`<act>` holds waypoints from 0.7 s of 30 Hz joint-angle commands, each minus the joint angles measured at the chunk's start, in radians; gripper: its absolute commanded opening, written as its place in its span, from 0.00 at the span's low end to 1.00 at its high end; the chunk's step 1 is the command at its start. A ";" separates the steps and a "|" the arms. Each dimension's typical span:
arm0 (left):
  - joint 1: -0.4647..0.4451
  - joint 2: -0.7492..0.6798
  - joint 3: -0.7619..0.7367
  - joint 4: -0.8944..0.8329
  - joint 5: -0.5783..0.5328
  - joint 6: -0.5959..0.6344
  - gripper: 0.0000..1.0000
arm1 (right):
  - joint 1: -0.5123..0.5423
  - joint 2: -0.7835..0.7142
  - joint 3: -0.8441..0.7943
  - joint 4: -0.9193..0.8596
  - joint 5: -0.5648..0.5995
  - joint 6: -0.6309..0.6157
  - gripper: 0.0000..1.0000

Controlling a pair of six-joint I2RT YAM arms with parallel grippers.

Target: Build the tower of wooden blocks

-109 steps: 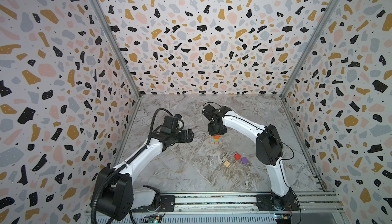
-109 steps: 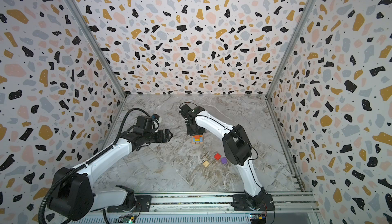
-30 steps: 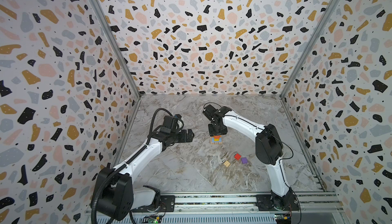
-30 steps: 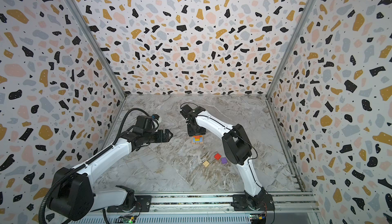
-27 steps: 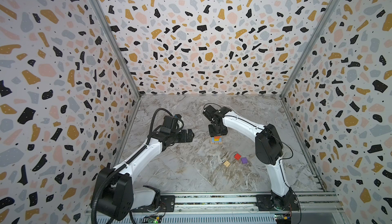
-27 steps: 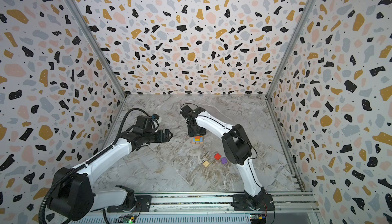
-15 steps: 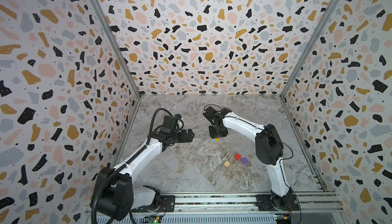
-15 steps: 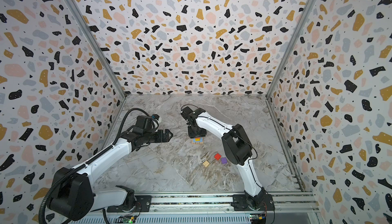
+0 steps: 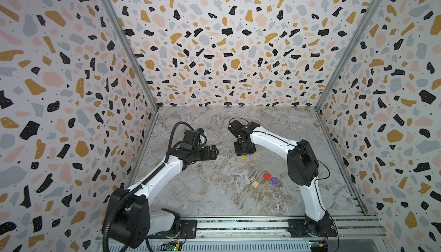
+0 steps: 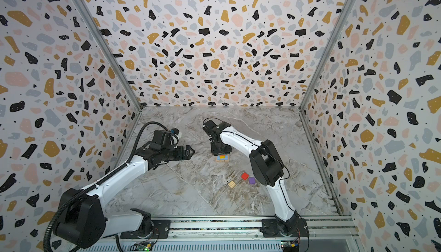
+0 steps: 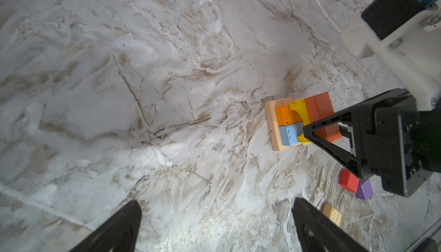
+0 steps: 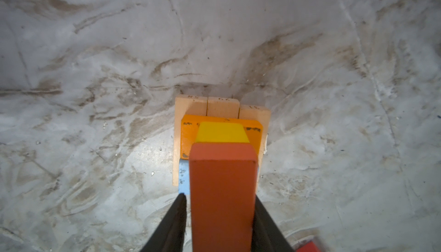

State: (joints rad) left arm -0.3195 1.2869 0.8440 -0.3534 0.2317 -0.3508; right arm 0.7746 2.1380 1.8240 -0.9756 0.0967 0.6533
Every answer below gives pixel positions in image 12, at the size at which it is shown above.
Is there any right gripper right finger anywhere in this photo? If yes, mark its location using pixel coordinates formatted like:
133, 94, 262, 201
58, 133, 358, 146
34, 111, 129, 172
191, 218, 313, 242
251, 196, 294, 252

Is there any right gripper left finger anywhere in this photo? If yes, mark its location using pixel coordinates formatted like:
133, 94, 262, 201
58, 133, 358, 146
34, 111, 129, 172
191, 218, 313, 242
140, 193, 187, 252

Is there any blue wood block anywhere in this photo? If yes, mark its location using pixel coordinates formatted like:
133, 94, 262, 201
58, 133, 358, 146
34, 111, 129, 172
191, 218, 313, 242
178, 159, 190, 196

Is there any red-orange wood block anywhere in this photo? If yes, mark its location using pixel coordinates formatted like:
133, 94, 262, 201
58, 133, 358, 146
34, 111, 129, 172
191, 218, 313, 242
189, 143, 258, 252

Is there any yellow wood block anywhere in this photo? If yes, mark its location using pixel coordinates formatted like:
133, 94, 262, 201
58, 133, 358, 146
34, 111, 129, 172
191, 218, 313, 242
195, 122, 250, 144

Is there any orange wood block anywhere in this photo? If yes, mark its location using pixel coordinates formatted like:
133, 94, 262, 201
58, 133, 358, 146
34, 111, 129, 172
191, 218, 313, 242
180, 114, 263, 160

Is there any natural wood plank block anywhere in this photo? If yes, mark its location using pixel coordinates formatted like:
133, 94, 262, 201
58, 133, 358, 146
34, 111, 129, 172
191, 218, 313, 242
239, 104, 271, 167
207, 97, 240, 119
172, 94, 208, 187

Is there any red wood cube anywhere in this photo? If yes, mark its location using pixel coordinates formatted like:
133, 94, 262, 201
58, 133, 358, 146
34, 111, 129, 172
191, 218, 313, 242
295, 241, 321, 252

